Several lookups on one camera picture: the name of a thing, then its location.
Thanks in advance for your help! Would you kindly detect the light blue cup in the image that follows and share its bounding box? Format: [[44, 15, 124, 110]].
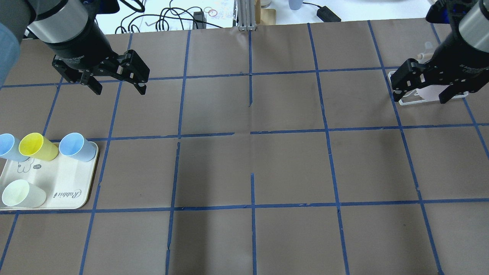
[[59, 133, 97, 162], [0, 133, 29, 162]]

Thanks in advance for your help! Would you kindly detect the aluminium frame post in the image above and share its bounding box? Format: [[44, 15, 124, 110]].
[[235, 0, 258, 31]]

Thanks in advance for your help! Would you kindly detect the white wire cup rack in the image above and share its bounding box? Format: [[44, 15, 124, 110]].
[[388, 42, 469, 106]]

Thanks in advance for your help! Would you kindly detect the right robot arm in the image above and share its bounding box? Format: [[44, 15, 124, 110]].
[[390, 0, 489, 104]]

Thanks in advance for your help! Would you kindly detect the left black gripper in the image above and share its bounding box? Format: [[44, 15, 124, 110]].
[[52, 49, 150, 95]]

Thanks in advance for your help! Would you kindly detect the light blue cup far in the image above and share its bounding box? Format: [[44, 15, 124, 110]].
[[0, 133, 29, 162]]

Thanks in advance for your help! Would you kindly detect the pink plastic cup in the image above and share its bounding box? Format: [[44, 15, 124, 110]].
[[416, 85, 447, 102]]

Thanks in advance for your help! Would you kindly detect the light blue cup near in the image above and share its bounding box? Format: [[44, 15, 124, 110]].
[[59, 133, 97, 162]]

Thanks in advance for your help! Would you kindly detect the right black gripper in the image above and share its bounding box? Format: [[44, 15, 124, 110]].
[[390, 50, 488, 104]]

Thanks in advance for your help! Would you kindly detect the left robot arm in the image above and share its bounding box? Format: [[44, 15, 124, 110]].
[[0, 0, 150, 95]]

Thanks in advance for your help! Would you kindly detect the cream white plastic cup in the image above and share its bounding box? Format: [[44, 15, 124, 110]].
[[2, 179, 47, 208]]

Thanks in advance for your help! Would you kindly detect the cream rabbit tray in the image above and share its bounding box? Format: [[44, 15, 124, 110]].
[[0, 142, 99, 210]]

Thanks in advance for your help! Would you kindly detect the yellow plastic cup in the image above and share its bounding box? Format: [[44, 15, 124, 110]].
[[18, 133, 59, 161]]

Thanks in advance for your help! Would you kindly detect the black power adapter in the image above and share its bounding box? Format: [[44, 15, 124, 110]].
[[316, 6, 342, 23]]

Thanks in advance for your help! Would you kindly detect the wooden stand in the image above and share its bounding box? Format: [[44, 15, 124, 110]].
[[253, 0, 277, 26]]

